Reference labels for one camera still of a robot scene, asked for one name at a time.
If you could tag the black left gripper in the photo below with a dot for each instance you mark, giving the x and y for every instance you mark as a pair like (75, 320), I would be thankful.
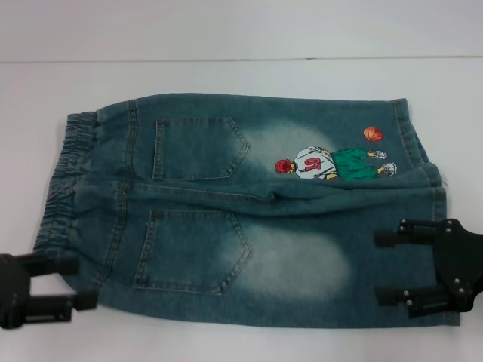
(13, 286)

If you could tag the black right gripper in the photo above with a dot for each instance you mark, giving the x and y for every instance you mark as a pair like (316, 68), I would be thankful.
(468, 264)

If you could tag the blue denim shorts basketball print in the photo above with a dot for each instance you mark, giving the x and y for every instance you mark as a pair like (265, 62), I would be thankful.
(287, 241)

